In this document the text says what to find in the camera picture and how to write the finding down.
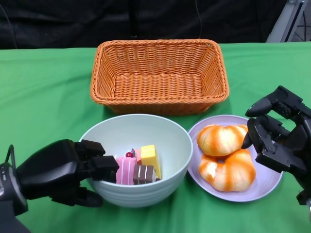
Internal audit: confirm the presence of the silver aluminium frame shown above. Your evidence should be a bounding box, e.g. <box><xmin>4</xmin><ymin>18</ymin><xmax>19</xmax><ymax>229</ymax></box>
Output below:
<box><xmin>266</xmin><ymin>0</ymin><xmax>311</xmax><ymax>43</ymax></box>

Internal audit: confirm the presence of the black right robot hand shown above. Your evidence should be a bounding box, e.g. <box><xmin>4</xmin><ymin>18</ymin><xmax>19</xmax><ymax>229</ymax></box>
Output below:
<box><xmin>241</xmin><ymin>85</ymin><xmax>311</xmax><ymax>207</ymax></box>

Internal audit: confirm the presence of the yellow cake slice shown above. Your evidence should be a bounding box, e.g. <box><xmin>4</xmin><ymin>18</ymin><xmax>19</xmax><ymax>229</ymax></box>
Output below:
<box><xmin>140</xmin><ymin>145</ymin><xmax>162</xmax><ymax>179</ymax></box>

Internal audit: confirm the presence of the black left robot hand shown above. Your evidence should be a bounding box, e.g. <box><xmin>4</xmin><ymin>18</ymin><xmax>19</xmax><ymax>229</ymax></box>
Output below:
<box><xmin>16</xmin><ymin>139</ymin><xmax>120</xmax><ymax>207</ymax></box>

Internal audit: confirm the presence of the pale green bowl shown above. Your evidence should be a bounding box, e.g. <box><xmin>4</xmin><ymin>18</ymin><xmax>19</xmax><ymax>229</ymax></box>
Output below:
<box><xmin>79</xmin><ymin>114</ymin><xmax>194</xmax><ymax>208</ymax></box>

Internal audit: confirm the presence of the thin black cable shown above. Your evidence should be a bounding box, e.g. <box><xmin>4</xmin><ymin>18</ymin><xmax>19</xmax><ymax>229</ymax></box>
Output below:
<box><xmin>194</xmin><ymin>0</ymin><xmax>204</xmax><ymax>39</ymax></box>

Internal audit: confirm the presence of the chocolate cake with cherry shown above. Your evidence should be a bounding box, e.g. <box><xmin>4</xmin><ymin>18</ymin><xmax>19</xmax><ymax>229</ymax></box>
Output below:
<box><xmin>133</xmin><ymin>164</ymin><xmax>161</xmax><ymax>185</ymax></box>

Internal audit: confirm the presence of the pink layered cake slice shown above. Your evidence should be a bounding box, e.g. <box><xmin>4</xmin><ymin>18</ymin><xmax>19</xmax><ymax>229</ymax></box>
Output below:
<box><xmin>116</xmin><ymin>156</ymin><xmax>138</xmax><ymax>185</ymax></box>

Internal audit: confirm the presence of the black backdrop cloth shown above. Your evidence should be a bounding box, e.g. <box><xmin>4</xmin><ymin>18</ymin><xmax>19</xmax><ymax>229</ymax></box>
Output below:
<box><xmin>0</xmin><ymin>0</ymin><xmax>311</xmax><ymax>50</ymax></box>

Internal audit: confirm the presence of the black stand pole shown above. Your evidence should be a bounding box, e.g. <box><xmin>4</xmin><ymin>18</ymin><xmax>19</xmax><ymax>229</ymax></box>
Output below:
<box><xmin>128</xmin><ymin>0</ymin><xmax>141</xmax><ymax>39</ymax></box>

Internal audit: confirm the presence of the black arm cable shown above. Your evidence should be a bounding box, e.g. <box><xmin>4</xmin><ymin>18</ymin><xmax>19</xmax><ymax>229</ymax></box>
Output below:
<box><xmin>4</xmin><ymin>145</ymin><xmax>17</xmax><ymax>167</ymax></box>

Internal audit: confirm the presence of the lavender round plate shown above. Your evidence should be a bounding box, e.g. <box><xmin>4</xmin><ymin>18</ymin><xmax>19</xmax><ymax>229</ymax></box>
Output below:
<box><xmin>187</xmin><ymin>115</ymin><xmax>284</xmax><ymax>202</ymax></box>

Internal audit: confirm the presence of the orange ring donut bread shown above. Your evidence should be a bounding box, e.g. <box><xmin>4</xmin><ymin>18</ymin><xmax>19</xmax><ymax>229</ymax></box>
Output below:
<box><xmin>199</xmin><ymin>148</ymin><xmax>256</xmax><ymax>192</ymax></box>

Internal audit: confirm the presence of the pink cake with cherry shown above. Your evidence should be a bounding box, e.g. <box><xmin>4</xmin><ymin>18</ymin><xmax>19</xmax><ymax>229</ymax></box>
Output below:
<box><xmin>125</xmin><ymin>148</ymin><xmax>143</xmax><ymax>166</ymax></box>

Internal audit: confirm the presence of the orange wicker basket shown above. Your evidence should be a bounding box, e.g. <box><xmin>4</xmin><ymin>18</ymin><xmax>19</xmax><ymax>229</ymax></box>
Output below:
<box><xmin>89</xmin><ymin>38</ymin><xmax>230</xmax><ymax>116</ymax></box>

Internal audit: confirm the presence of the oval orange bread roll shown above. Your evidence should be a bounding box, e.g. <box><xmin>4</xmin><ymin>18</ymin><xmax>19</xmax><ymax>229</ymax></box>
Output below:
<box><xmin>197</xmin><ymin>125</ymin><xmax>249</xmax><ymax>157</ymax></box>

